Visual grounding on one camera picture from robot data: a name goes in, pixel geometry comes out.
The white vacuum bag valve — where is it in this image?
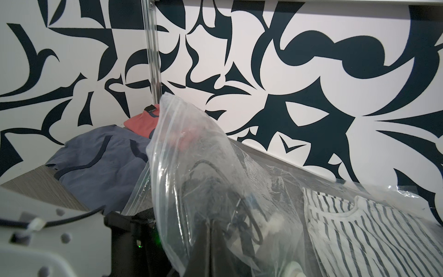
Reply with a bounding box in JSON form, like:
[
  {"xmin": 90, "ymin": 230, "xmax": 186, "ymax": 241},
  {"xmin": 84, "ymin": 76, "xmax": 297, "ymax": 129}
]
[{"xmin": 280, "ymin": 261, "xmax": 306, "ymax": 277}]

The clear plastic vacuum bag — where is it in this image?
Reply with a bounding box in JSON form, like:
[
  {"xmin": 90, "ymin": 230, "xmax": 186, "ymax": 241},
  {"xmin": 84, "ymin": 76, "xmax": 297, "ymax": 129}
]
[{"xmin": 123, "ymin": 95, "xmax": 443, "ymax": 277}]

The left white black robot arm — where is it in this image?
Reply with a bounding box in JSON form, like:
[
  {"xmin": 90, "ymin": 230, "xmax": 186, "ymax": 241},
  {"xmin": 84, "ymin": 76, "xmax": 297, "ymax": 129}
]
[{"xmin": 1, "ymin": 160, "xmax": 272, "ymax": 277}]

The black white striped shirt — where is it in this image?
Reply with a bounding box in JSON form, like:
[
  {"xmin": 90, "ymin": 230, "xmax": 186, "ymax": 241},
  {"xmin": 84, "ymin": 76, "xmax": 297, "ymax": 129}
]
[{"xmin": 302, "ymin": 188, "xmax": 443, "ymax": 277}]

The blue tank top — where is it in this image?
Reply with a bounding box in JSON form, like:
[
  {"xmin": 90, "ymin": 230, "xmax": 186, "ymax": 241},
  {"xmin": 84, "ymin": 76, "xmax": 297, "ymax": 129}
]
[{"xmin": 46, "ymin": 125, "xmax": 150, "ymax": 214}]

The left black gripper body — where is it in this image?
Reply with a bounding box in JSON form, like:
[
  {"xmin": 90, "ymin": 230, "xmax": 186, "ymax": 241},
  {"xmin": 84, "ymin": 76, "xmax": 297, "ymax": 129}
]
[{"xmin": 180, "ymin": 159, "xmax": 277, "ymax": 277}]

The red tank top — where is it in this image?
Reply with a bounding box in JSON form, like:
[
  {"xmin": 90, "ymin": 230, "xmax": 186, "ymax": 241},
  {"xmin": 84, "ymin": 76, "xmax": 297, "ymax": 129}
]
[{"xmin": 123, "ymin": 104, "xmax": 160, "ymax": 139}]

